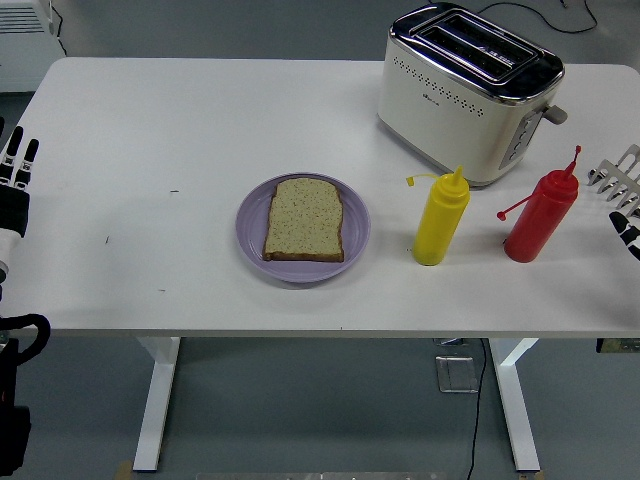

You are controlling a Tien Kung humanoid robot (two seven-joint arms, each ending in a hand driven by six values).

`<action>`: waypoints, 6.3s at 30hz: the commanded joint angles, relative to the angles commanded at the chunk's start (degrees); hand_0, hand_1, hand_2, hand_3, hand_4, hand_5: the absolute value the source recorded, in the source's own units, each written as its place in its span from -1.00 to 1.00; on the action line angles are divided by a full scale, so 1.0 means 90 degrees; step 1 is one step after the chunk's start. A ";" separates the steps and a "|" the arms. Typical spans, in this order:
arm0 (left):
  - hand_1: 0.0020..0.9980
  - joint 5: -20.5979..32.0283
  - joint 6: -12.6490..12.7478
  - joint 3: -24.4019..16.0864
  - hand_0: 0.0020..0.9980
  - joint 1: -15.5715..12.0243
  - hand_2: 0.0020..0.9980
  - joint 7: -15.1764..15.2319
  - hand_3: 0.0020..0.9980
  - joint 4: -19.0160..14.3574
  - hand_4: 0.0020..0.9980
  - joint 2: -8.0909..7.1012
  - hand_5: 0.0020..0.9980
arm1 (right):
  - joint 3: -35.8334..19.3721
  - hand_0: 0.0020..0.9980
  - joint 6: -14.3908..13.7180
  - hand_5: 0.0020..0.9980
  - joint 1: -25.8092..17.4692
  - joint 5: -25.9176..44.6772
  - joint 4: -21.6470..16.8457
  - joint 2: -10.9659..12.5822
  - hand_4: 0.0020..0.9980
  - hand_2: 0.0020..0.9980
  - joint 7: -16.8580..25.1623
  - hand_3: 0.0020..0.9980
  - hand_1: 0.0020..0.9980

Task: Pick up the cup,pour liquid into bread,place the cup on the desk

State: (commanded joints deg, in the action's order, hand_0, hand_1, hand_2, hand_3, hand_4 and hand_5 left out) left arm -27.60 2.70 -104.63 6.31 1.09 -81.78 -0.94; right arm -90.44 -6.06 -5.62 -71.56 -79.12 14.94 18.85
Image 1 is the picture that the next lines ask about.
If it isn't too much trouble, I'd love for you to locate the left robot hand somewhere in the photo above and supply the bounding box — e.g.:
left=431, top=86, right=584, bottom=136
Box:
left=0, top=117, right=41, bottom=272

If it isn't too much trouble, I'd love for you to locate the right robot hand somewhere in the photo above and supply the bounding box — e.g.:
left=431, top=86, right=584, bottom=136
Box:
left=608, top=210, right=640, bottom=262

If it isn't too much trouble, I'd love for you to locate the black toaster power cable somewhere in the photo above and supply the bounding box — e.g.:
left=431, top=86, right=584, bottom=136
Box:
left=474, top=0, right=599, bottom=35

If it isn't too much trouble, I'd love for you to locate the yellow squeeze bottle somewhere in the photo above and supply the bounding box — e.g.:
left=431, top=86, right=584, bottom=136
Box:
left=405, top=165, right=472, bottom=267

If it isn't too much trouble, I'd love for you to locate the white radiator heater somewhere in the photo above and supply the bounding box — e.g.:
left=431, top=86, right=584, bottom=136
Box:
left=0, top=0, right=66, bottom=94

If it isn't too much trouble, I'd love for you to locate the purple plate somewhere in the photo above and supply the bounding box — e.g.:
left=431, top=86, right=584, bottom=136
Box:
left=235, top=172, right=372, bottom=285

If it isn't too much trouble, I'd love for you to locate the red squeeze bottle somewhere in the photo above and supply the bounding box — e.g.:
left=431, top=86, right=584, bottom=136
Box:
left=496, top=145, right=583, bottom=264

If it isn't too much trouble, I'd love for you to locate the silver metal toast rack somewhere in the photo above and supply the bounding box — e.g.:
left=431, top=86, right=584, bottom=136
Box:
left=585, top=143, right=640, bottom=218

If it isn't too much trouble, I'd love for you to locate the cream and chrome toaster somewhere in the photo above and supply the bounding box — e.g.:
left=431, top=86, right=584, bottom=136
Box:
left=375, top=1, right=570, bottom=190

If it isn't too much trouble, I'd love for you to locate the black heater cable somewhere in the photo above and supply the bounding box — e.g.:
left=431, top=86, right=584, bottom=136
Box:
left=49, top=5, right=69, bottom=58

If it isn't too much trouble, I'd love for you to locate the white table leg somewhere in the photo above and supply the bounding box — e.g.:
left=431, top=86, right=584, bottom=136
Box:
left=487, top=337, right=542, bottom=474
left=132, top=336, right=182, bottom=474

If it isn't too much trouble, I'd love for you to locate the black cable under table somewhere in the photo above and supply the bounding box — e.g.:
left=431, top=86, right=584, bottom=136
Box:
left=466, top=338, right=489, bottom=480

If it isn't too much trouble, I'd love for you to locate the metal floor socket plate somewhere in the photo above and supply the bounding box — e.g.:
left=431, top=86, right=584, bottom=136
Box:
left=434, top=354, right=480, bottom=395

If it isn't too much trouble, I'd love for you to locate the slice of bread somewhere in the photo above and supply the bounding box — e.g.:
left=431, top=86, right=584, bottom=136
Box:
left=262, top=177, right=346, bottom=263

